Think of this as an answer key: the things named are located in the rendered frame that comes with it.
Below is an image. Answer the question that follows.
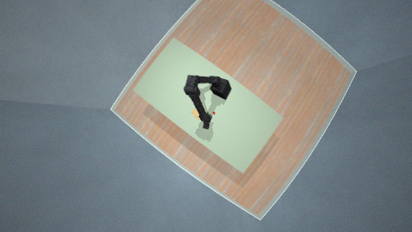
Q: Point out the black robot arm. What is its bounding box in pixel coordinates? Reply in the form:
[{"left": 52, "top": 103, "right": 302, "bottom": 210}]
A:
[{"left": 184, "top": 75, "right": 224, "bottom": 129}]

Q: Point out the tan mat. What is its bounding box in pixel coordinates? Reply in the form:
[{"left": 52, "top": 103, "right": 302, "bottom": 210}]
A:
[{"left": 192, "top": 108, "right": 200, "bottom": 119}]

